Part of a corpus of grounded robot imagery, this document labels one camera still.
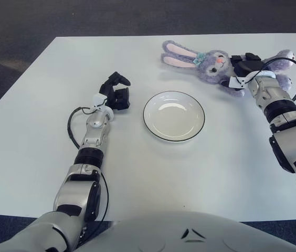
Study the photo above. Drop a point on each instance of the white plate black rim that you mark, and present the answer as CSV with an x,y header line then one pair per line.
x,y
173,118

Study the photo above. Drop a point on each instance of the white right wrist adapter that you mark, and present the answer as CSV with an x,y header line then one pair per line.
x,y
236,82

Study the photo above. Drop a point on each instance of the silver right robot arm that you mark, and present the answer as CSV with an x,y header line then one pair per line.
x,y
284,115

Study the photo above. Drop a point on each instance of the white wrist adapter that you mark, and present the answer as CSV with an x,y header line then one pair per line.
x,y
236,82
98,99

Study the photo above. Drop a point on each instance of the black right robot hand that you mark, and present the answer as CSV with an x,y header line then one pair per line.
x,y
247,65

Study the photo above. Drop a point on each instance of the purple plush bunny doll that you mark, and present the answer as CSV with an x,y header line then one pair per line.
x,y
213,65

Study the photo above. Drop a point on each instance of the grey robot torso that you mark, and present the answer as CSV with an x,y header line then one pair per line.
x,y
190,231

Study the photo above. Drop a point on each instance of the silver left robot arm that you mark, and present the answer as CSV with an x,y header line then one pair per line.
x,y
94,134

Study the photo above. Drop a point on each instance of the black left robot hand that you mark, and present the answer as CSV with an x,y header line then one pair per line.
x,y
117,98

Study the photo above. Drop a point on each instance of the white left wrist adapter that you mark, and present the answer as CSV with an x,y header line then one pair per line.
x,y
98,99

